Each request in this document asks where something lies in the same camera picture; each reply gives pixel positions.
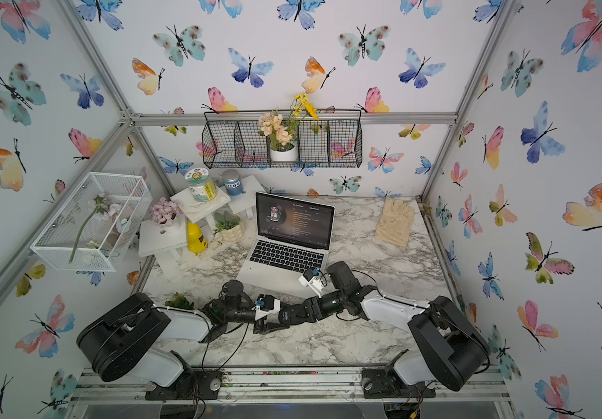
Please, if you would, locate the yellow rubber duck toy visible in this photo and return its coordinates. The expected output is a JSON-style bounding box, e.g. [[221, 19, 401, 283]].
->
[[186, 222, 208, 254]]

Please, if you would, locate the silver open laptop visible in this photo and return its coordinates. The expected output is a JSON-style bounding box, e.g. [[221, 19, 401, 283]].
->
[[236, 192, 335, 299]]

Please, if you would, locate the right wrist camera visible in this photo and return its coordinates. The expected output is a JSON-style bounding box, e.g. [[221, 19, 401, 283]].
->
[[299, 268, 328, 298]]

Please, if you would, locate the white stepped display stand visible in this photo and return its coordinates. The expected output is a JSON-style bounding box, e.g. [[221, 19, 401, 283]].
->
[[138, 176, 264, 279]]

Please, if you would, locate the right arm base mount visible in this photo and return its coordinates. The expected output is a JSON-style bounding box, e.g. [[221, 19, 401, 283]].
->
[[360, 350, 436, 400]]

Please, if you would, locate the small succulent in pot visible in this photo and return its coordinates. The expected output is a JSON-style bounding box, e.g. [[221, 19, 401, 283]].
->
[[213, 211, 246, 243]]

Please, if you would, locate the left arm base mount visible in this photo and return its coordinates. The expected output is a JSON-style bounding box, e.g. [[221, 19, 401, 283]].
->
[[145, 350, 223, 402]]

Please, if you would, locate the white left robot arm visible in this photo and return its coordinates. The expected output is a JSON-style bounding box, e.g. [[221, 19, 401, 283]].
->
[[77, 280, 287, 388]]

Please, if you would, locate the white pot with flowers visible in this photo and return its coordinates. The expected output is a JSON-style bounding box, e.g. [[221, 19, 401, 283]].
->
[[258, 92, 320, 162]]

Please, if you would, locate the pink artificial flower stem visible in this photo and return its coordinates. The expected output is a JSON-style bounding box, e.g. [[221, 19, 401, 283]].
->
[[68, 192, 124, 265]]

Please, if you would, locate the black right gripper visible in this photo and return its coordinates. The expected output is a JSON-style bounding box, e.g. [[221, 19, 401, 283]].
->
[[289, 292, 346, 324]]

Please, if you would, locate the green plant near left arm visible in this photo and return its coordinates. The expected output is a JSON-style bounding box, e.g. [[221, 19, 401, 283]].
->
[[165, 293, 194, 310]]

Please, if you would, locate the small blue jar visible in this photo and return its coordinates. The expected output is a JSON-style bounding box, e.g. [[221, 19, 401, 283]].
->
[[222, 169, 244, 197]]

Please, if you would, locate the aluminium front rail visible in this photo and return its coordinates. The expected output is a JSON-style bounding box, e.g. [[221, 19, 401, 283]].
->
[[69, 365, 514, 405]]

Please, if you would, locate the black wire wall basket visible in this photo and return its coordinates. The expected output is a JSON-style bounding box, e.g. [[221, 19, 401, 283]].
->
[[201, 108, 363, 170]]

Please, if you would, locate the green lidded jar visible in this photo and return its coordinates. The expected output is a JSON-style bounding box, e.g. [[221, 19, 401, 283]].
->
[[185, 168, 217, 203]]

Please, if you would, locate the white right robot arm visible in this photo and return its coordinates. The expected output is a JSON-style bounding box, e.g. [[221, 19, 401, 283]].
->
[[278, 262, 491, 391]]

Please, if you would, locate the white wire cage box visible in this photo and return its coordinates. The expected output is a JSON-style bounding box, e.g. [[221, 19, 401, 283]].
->
[[30, 172, 152, 272]]

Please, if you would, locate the pink flower bouquet pot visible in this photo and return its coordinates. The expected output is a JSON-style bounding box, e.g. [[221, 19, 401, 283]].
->
[[150, 197, 182, 229]]

